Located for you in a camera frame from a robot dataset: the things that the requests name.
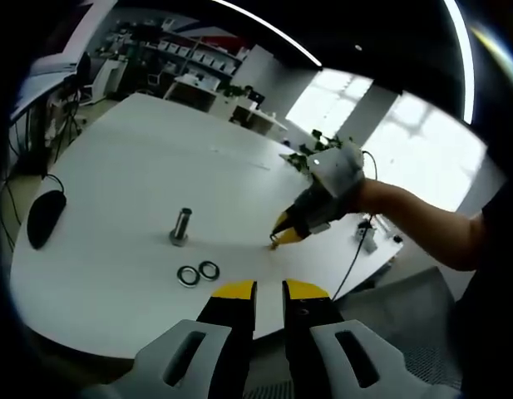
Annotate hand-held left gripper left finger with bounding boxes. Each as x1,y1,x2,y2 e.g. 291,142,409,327
85,278,258,399

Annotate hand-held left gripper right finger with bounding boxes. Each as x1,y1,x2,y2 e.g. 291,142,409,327
280,278,461,399

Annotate metal washer ring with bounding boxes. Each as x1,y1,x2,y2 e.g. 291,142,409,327
198,260,221,283
176,265,201,288

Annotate large threaded stud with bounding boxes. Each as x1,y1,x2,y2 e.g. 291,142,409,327
169,207,194,248

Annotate white handheld controller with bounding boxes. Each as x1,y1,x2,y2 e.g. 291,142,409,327
355,226,378,254

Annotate bright window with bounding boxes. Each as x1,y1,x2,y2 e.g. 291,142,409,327
284,67,488,214

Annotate grey mesh office chair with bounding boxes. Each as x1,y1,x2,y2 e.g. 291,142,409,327
333,265,466,390

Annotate white background desk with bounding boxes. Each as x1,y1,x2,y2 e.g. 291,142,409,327
163,73,289,135

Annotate long ceiling light strip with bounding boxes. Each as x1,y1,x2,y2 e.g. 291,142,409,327
441,0,476,126
211,0,323,68

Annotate shelf with white bins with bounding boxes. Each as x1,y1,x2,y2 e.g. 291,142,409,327
146,31,245,78

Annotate person's dark shirt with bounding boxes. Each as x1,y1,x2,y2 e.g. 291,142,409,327
445,178,513,399

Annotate black computer mouse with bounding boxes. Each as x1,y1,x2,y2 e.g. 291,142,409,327
26,190,68,251

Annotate computer monitor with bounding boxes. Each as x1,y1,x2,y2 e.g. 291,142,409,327
8,0,97,124

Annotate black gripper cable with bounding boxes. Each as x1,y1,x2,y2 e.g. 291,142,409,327
329,150,380,301

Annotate black mouse cable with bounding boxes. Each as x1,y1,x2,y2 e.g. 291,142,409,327
40,173,67,193

